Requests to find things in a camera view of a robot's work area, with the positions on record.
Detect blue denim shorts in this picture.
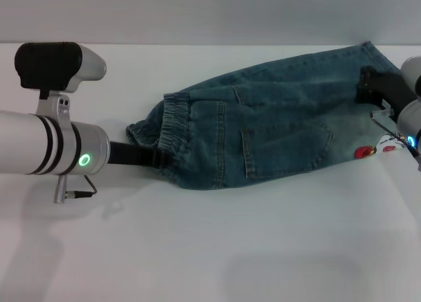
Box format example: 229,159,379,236
126,41,412,191

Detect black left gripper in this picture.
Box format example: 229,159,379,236
108,140,169,168

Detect left arm plug and cable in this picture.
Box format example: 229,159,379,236
54,174,98,204

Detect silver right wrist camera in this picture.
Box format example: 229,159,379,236
400,57,421,99

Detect silver left camera mount bracket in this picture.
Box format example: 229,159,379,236
36,90,72,125

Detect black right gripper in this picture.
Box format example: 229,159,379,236
355,66,416,114

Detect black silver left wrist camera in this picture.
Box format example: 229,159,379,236
14,41,108,94

